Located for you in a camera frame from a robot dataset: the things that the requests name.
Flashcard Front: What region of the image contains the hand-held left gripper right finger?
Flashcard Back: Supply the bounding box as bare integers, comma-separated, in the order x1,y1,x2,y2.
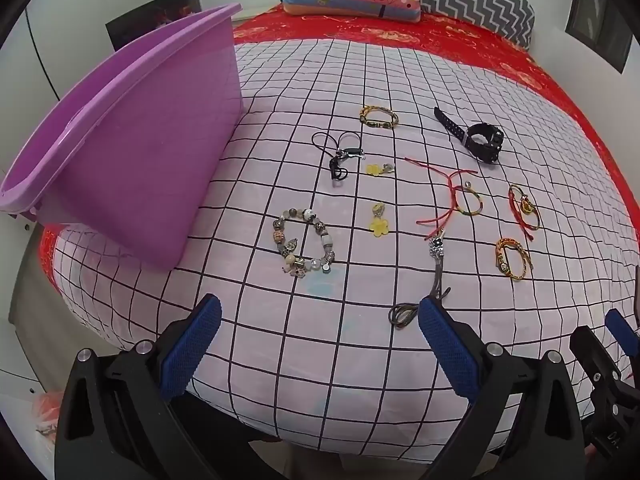
418,295,587,480

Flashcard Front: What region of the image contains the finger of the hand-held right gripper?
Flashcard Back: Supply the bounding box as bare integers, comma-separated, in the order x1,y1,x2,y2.
604,308,640,362
570,326,622,387

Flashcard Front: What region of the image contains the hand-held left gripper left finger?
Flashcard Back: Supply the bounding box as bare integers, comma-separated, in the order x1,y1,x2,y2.
54,295,223,480

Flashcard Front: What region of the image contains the beaded charm bracelet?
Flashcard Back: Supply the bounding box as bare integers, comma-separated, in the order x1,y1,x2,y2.
272,206,337,278

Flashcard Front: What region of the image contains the purple plastic tub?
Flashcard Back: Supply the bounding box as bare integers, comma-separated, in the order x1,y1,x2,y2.
0,3,245,270

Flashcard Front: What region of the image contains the pink checkered blanket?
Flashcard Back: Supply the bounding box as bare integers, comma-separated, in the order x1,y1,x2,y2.
50,35,640,463

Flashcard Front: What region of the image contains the orange plastic bag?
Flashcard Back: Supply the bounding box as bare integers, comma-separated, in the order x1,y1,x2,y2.
35,391,66,436

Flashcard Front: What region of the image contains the black wrist watch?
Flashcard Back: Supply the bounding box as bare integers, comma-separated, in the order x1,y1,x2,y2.
433,106,504,164

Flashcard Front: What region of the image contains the dark framed window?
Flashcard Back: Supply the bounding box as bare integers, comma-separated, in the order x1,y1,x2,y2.
565,0,633,73

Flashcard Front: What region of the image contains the white wardrobe with niche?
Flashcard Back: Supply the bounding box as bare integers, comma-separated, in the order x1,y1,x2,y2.
0,0,201,116

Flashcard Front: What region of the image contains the grey cord flower charm strap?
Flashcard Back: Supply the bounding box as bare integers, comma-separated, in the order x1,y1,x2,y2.
389,230,451,330

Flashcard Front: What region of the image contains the yellow red braided bracelet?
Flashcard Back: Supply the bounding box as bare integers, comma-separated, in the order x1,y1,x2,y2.
494,237,535,281

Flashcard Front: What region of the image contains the red string multicolour bracelet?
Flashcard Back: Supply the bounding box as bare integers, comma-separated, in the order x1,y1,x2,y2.
404,156,483,241

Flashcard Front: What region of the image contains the red string gold charm bracelet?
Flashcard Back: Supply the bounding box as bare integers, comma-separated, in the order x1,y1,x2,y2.
507,184,542,240

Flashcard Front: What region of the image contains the black cord strap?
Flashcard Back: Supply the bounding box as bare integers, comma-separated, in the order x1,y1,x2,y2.
311,131,365,184

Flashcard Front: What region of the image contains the gold black braided bracelet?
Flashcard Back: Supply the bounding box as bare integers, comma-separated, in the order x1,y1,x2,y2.
359,105,399,131

